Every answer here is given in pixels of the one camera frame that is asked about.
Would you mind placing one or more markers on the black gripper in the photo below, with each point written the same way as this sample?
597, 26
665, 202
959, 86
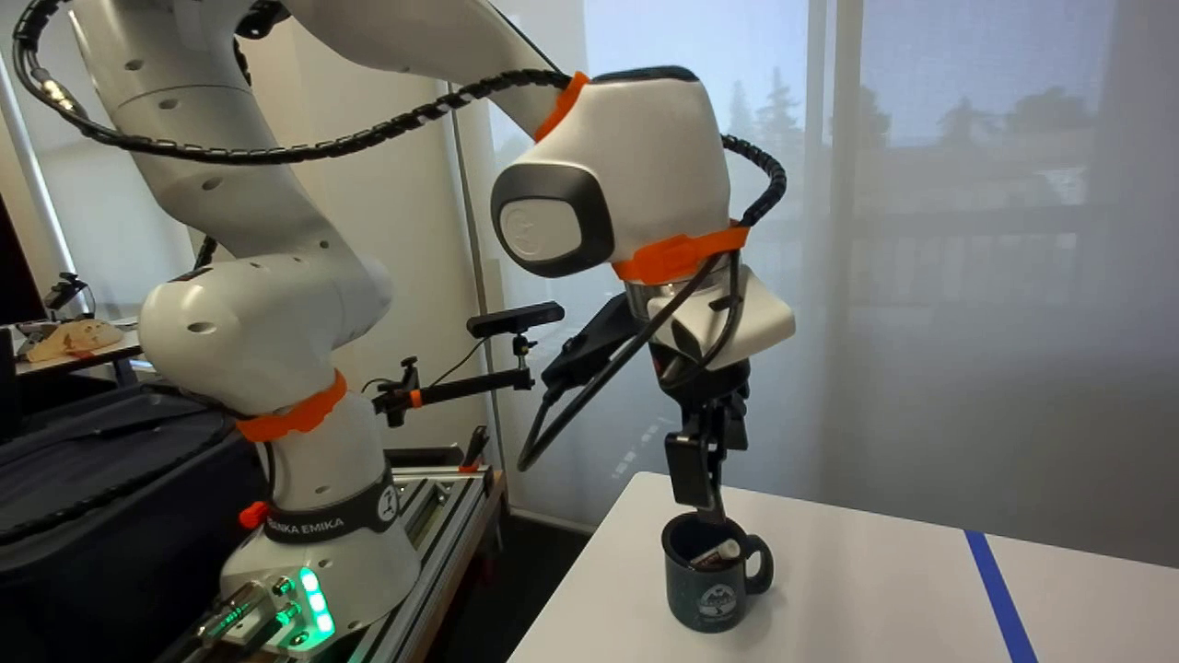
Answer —
705, 388

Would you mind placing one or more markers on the red and white marker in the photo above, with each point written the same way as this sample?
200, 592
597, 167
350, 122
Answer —
721, 558

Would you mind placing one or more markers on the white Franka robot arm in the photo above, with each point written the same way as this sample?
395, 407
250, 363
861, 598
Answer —
243, 318

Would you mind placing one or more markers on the black fabric bag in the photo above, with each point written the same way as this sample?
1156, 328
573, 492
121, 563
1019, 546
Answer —
98, 519

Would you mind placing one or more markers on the dark monitor screen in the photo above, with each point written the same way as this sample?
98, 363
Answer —
16, 272

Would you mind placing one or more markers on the green-lit robot base box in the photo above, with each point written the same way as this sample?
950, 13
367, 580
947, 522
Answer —
287, 608

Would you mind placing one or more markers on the blue tape strip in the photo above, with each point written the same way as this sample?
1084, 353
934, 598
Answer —
995, 596

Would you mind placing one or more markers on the small black device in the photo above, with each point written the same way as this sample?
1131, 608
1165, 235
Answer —
67, 298

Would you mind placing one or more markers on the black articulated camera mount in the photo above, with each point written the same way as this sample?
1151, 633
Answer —
465, 388

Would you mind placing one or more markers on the wooden desk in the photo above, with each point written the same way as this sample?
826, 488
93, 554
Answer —
85, 355

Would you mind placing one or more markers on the aluminium frame rail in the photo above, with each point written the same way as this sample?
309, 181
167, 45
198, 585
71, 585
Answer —
425, 554

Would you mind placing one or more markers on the orange round knob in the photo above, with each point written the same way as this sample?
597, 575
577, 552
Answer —
250, 512

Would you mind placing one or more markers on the black stereo camera bar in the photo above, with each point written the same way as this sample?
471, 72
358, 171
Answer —
517, 318

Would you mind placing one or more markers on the dark speckled mug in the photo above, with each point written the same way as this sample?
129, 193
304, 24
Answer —
713, 596

